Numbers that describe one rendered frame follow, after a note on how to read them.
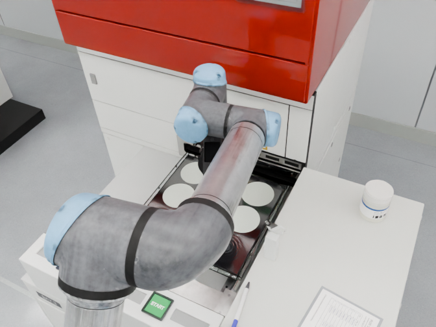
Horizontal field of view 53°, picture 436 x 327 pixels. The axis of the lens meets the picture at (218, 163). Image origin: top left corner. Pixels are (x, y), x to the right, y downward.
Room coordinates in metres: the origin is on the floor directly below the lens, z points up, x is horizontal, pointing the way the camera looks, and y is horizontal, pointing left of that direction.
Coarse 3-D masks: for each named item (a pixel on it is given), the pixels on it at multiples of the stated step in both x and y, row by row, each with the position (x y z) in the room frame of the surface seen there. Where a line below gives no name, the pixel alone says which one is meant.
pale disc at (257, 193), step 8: (248, 184) 0.94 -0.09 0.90; (256, 184) 0.93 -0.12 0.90; (264, 184) 0.93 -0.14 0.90; (248, 192) 0.90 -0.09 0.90; (256, 192) 0.90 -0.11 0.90; (264, 192) 0.90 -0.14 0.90; (272, 192) 0.90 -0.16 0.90; (248, 200) 0.87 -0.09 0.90; (256, 200) 0.87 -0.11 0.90; (264, 200) 0.86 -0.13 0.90
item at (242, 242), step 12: (192, 156) 1.08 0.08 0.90; (180, 168) 1.03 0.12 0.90; (168, 180) 0.97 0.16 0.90; (180, 180) 0.97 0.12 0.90; (252, 180) 0.95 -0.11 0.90; (264, 180) 0.95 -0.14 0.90; (276, 192) 0.90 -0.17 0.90; (156, 204) 0.88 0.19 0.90; (240, 204) 0.86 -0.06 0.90; (264, 216) 0.81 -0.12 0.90; (240, 240) 0.73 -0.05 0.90; (252, 240) 0.72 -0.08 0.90; (228, 252) 0.69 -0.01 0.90; (240, 252) 0.69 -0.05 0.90; (216, 264) 0.65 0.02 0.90; (228, 264) 0.65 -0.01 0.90; (240, 264) 0.65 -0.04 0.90
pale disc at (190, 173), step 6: (192, 162) 1.05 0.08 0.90; (186, 168) 1.03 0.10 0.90; (192, 168) 1.02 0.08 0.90; (198, 168) 1.02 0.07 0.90; (180, 174) 1.00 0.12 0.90; (186, 174) 1.00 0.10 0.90; (192, 174) 1.00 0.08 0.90; (198, 174) 0.99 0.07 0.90; (186, 180) 0.97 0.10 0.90; (192, 180) 0.97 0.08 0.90; (198, 180) 0.97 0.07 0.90
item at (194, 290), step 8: (192, 280) 0.62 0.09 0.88; (176, 288) 0.60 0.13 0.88; (184, 288) 0.60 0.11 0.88; (192, 288) 0.60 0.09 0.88; (200, 288) 0.60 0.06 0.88; (208, 288) 0.60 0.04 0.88; (184, 296) 0.58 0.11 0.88; (192, 296) 0.58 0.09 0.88; (200, 296) 0.58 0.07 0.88; (208, 296) 0.57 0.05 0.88; (216, 296) 0.57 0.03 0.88; (200, 304) 0.55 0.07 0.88; (208, 304) 0.55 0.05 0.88; (216, 304) 0.55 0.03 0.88
